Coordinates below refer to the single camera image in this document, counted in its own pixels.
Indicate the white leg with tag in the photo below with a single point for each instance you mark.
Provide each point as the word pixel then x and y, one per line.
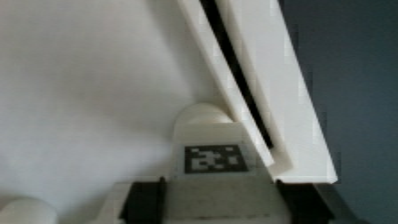
pixel 221 192

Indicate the white square tabletop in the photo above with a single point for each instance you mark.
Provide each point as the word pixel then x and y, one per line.
pixel 102 71

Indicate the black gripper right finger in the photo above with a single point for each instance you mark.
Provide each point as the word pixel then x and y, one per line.
pixel 316 204

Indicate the white U-shaped obstacle fence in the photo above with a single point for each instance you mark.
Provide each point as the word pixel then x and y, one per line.
pixel 262 42

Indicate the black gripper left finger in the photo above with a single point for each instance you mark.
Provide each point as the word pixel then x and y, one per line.
pixel 143 208

